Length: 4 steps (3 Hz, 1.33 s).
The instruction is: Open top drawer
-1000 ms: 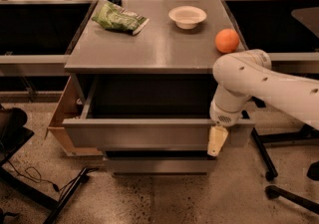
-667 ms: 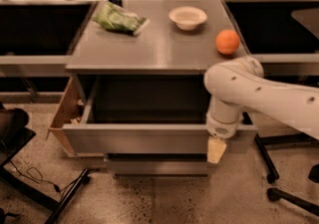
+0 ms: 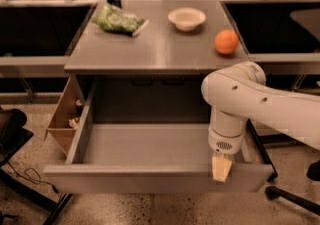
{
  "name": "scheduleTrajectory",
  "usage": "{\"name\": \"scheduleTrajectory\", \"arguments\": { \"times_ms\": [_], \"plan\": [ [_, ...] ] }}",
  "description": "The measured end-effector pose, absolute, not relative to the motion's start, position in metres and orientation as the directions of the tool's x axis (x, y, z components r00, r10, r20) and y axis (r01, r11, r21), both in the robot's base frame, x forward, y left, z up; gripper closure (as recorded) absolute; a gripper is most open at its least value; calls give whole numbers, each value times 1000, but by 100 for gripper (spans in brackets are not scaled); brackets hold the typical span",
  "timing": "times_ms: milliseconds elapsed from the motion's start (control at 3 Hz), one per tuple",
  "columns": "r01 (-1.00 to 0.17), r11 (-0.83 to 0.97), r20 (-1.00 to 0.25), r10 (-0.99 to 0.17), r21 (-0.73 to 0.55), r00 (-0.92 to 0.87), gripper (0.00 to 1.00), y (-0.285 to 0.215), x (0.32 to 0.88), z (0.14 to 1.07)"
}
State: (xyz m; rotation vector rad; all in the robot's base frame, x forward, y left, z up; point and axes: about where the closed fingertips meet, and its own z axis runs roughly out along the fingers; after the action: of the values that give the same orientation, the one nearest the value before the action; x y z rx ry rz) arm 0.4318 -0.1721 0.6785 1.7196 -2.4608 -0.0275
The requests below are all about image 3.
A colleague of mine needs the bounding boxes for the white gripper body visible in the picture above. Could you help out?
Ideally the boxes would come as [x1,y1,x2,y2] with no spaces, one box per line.
[208,108,247,155]

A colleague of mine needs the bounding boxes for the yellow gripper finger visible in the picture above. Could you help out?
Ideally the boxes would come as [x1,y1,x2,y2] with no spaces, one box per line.
[212,152,233,182]

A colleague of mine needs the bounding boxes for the grey top drawer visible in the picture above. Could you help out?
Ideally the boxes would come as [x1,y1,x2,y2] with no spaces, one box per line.
[44,79,273,194]

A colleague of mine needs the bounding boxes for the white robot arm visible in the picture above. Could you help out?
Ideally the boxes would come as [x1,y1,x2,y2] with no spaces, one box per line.
[201,62,320,182]

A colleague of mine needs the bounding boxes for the grey drawer cabinet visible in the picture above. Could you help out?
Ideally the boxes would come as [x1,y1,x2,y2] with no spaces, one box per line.
[65,0,248,123]

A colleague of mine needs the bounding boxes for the black stand leg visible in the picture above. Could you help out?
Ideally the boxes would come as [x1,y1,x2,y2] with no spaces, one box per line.
[246,118,320,183]

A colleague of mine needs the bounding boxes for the black chair base right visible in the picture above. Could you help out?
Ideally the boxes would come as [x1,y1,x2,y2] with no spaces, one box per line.
[264,160,320,217]

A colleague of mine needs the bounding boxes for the orange fruit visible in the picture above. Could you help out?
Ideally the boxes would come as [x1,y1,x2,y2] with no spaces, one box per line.
[214,30,239,55]

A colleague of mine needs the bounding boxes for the white bowl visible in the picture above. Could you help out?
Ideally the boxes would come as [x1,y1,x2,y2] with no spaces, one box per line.
[168,7,206,32]

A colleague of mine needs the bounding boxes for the crumpled paper in box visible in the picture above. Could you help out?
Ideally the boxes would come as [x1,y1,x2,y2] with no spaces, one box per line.
[68,117,80,129]

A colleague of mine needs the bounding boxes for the cardboard box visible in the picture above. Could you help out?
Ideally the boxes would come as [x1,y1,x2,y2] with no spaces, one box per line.
[47,80,81,155]

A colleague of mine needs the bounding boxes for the green chip bag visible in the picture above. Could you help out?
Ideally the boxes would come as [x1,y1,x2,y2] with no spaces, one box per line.
[92,4,149,37]

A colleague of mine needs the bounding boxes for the black chair left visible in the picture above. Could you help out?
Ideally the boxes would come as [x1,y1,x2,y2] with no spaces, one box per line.
[0,104,65,225]

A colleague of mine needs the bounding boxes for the black floor cable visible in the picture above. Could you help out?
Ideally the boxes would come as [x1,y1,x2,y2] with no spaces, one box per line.
[7,160,61,194]

